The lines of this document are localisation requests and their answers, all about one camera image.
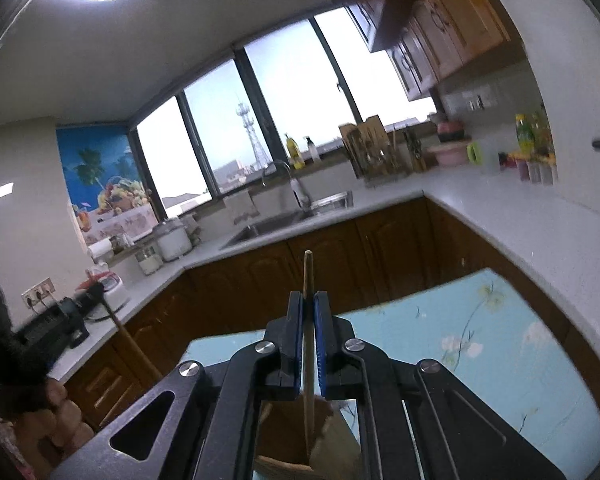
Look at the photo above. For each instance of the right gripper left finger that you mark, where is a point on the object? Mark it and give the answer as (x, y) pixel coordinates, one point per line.
(283, 383)

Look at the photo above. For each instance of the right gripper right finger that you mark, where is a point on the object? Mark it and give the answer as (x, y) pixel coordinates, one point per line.
(335, 370)

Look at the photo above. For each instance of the wooden chopstick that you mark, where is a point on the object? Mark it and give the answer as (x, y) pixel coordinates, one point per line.
(135, 348)
(308, 362)

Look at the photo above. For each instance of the steel kitchen sink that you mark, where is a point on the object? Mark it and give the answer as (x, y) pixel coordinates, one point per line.
(326, 205)

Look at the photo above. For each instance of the steel kitchen faucet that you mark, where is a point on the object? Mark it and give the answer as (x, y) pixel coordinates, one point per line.
(278, 166)

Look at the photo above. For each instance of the person's left hand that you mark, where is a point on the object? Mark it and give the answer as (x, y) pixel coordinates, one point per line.
(47, 437)

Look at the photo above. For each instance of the wooden utensil holder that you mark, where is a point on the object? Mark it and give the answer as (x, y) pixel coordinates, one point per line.
(284, 451)

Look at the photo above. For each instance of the white red rice cooker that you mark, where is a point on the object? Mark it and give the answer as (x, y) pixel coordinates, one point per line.
(115, 293)

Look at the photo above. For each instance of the blue floral tablecloth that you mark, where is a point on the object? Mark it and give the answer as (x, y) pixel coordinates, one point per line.
(510, 352)

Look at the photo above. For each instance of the wooden lower cabinets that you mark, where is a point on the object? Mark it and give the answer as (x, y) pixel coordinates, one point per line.
(382, 256)

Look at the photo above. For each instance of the wooden cabinets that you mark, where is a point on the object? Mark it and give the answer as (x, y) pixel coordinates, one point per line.
(382, 256)
(429, 40)

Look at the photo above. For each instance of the white rice cooker pot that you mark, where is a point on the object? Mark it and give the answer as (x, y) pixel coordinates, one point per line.
(172, 239)

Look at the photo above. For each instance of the fruit poster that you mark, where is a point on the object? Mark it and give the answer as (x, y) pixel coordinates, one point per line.
(106, 192)

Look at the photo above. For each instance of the yellow oil bottle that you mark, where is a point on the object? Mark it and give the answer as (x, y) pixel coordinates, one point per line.
(294, 152)

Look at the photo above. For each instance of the white spray bottle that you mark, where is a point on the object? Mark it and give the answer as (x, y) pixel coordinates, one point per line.
(315, 155)

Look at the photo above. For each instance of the dish drying rack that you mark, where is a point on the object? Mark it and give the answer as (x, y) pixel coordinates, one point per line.
(379, 155)

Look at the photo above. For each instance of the pink basin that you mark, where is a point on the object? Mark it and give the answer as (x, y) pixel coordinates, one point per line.
(450, 154)

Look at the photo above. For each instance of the yellow green drink bottle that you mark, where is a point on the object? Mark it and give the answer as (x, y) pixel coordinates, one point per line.
(524, 134)

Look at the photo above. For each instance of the wooden upper cabinets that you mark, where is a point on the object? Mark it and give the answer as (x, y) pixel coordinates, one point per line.
(429, 40)

